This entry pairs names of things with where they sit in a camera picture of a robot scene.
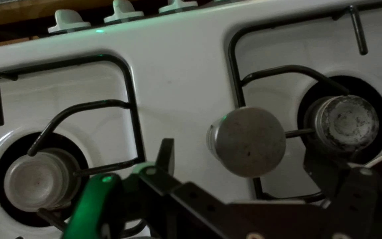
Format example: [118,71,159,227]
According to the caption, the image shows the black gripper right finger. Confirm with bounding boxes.
[303,143,382,239]

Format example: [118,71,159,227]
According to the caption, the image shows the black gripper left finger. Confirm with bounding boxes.
[62,136,235,239]

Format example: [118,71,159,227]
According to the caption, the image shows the right stove burner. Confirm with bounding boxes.
[307,92,380,156]

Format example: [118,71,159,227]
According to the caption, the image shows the stove burner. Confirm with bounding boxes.
[2,147,82,212]
[307,92,380,156]

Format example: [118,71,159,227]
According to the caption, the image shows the black stove grate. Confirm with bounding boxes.
[227,4,382,203]
[0,53,147,239]

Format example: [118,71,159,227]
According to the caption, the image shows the left stove burner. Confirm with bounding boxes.
[2,147,82,212]

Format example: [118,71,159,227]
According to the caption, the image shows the white gas stove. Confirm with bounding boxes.
[0,0,382,239]

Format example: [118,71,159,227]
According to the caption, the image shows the white stove knob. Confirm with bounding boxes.
[46,9,91,34]
[103,0,144,23]
[158,0,199,14]

